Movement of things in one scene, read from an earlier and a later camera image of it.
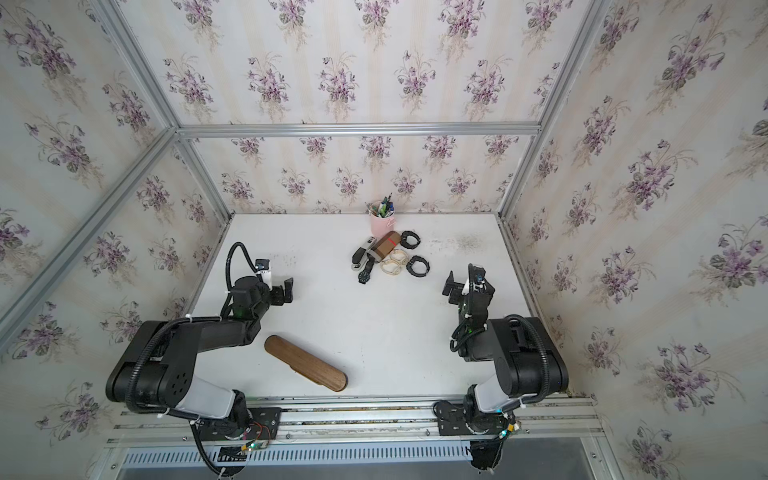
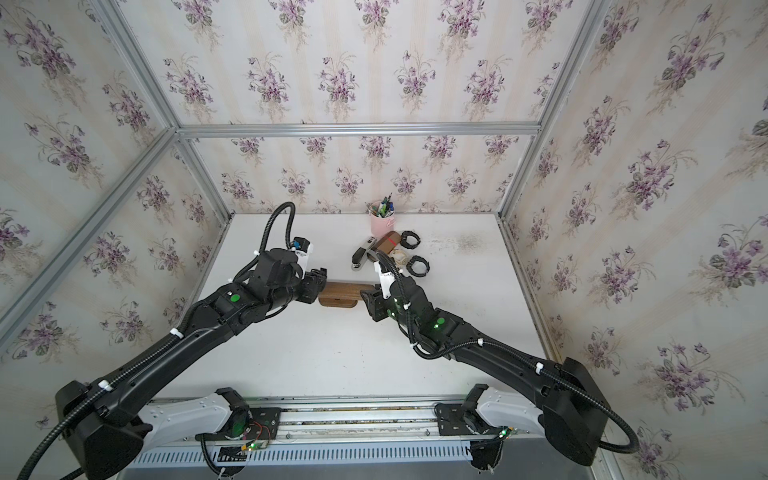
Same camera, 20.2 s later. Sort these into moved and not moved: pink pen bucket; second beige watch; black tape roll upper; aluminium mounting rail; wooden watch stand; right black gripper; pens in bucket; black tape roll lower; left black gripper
Moved: left black gripper; wooden watch stand; right black gripper
Not moved: pink pen bucket; aluminium mounting rail; black tape roll upper; second beige watch; black tape roll lower; pens in bucket
